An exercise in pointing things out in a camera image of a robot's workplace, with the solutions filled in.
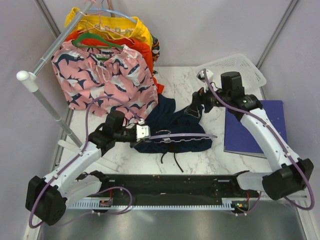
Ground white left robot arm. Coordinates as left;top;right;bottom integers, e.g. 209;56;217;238
25;110;151;229

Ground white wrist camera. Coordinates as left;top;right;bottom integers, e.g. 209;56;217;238
196;68;215;85
136;119;151;142

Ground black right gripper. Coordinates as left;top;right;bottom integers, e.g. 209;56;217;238
184;80;230;118

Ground orange shorts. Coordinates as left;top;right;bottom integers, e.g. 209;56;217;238
61;30;165;93

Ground silver clothes rack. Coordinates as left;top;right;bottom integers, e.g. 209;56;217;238
16;0;94;147

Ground white plastic basket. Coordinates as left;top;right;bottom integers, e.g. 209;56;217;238
192;53;267;91

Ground blue binder folder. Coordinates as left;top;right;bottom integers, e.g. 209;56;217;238
223;100;288;158

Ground yellow shorts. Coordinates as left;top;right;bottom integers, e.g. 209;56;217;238
73;14;153;47

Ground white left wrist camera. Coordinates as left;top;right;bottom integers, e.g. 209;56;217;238
136;119;151;142

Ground pink wire hanger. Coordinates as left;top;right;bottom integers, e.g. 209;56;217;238
90;0;133;42

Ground pink shark print shorts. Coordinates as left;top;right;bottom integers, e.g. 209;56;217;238
51;41;159;123

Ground green hanger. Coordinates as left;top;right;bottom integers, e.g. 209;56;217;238
69;31;128;62

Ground light blue cable duct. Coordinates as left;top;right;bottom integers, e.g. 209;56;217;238
69;196;245;210

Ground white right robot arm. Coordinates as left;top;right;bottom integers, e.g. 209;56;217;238
186;68;314;201

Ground light blue hanger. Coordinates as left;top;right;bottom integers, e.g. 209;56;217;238
88;7;137;23

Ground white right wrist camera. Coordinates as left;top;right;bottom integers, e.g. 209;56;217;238
196;68;215;85

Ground black orange patterned garment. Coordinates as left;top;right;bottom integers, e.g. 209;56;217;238
151;35;160;64

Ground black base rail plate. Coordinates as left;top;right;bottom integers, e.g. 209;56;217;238
92;171;259;204

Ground navy blue shorts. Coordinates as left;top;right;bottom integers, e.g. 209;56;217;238
132;92;215;173

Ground translucent lilac hanger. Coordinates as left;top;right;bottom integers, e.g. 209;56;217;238
144;132;218;144

